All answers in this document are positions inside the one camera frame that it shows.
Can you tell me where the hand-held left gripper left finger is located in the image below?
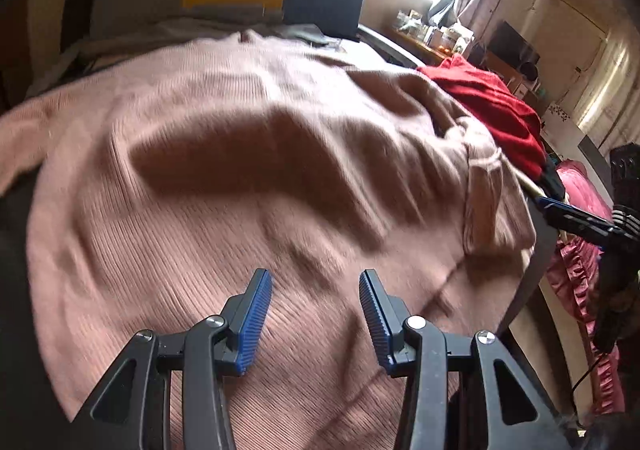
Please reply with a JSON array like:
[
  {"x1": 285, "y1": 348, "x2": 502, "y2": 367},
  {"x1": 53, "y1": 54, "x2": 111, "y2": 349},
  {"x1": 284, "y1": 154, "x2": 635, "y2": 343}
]
[{"x1": 74, "y1": 268, "x2": 273, "y2": 450}]

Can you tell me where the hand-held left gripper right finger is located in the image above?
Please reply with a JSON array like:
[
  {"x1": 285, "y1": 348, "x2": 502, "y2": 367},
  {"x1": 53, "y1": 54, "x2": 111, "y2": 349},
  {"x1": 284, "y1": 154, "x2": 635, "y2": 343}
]
[{"x1": 358, "y1": 269, "x2": 571, "y2": 450}]

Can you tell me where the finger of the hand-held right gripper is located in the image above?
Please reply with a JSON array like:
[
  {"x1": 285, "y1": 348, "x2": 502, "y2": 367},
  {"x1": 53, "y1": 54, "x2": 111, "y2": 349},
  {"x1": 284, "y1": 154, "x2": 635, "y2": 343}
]
[{"x1": 537, "y1": 196, "x2": 613, "y2": 245}]

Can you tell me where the pink knitted sweater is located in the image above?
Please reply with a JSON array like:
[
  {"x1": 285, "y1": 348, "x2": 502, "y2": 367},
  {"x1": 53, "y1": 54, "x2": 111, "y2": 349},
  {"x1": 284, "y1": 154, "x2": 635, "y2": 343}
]
[{"x1": 0, "y1": 30, "x2": 538, "y2": 450}]

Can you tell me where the black garment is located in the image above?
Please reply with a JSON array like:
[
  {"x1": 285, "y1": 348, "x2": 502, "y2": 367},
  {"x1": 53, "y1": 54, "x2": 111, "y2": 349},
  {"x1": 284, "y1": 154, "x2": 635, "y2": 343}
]
[{"x1": 539, "y1": 157, "x2": 567, "y2": 201}]

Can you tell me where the pink ruffled cloth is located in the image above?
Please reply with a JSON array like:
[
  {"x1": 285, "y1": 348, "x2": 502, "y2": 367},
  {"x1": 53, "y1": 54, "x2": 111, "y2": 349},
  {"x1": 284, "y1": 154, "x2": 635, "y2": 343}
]
[{"x1": 545, "y1": 159, "x2": 627, "y2": 417}]

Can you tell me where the white door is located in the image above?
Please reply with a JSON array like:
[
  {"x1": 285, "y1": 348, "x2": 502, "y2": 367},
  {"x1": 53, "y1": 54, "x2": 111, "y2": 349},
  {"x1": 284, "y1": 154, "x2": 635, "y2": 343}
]
[{"x1": 570, "y1": 27, "x2": 640, "y2": 143}]

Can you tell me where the red garment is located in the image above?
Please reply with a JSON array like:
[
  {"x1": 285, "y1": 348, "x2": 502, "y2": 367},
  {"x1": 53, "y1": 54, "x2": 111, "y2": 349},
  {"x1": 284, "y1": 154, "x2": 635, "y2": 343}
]
[{"x1": 417, "y1": 54, "x2": 550, "y2": 180}]

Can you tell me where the clutter of jars on shelf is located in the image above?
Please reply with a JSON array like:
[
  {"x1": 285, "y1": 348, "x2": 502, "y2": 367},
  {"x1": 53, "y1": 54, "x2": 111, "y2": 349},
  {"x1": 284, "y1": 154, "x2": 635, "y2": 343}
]
[{"x1": 387, "y1": 5, "x2": 483, "y2": 63}]

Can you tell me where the grey blanket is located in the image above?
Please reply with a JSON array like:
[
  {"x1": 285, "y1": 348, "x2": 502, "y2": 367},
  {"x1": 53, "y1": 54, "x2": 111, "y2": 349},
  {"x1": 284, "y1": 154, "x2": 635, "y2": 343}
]
[{"x1": 25, "y1": 5, "x2": 343, "y2": 98}]

